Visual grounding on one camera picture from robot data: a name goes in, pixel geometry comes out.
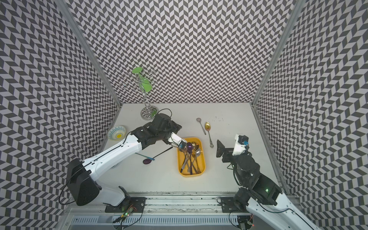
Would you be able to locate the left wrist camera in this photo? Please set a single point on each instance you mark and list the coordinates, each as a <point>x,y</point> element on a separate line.
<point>178,141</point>

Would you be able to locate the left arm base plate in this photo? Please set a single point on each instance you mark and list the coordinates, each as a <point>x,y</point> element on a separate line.
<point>137,203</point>

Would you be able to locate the chrome cup holder stand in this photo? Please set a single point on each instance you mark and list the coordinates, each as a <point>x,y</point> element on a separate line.
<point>131,80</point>

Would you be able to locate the yellow blue patterned bowl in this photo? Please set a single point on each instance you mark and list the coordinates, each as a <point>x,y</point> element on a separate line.
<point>117,133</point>

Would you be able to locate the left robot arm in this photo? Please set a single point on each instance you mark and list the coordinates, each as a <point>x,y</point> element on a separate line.
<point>83,175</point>

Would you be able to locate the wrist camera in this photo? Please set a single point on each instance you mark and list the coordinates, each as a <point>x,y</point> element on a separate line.
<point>178,141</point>
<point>241,144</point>

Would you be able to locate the aluminium corner post right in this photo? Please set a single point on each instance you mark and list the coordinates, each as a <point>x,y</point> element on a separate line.
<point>282,42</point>

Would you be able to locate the teal handled iridescent spoon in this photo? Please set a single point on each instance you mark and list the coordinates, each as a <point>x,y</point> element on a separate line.
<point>145,156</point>

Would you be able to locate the aluminium corner post left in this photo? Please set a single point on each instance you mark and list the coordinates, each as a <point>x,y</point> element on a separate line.
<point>84,44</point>

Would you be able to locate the yellow plastic storage box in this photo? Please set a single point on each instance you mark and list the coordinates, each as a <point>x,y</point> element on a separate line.
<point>200,159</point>

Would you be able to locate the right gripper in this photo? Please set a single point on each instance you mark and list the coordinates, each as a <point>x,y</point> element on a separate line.
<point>228,152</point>

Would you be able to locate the aluminium front rail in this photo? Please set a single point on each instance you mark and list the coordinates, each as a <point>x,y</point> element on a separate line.
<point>170,203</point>

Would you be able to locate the aluminium corner post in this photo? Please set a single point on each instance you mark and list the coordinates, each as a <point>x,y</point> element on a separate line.
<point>84,44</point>
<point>282,42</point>

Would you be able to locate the green plastic cup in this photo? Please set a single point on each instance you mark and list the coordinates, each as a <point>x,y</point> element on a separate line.
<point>143,81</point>

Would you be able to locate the gold round spoon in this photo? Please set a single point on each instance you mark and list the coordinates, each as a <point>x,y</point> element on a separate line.
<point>195,146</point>

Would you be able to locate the small silver spoon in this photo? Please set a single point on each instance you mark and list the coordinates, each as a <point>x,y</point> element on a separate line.
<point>199,120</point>

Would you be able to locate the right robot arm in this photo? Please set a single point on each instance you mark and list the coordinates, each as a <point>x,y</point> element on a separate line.
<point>258,194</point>

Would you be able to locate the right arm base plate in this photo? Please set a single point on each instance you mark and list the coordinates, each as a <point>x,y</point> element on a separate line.
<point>232,205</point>

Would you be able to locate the silver teaspoon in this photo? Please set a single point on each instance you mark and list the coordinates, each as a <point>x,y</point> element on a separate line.
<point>184,150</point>

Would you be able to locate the copper handled spoon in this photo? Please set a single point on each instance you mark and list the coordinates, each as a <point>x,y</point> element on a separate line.
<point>188,165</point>

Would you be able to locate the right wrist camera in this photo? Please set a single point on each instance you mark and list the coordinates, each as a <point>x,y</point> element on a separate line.
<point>241,144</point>

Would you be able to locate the purple spoon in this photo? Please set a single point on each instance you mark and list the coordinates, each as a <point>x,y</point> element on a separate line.
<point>189,151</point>

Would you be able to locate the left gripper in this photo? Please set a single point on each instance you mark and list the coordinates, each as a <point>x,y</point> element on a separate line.
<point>174,126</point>

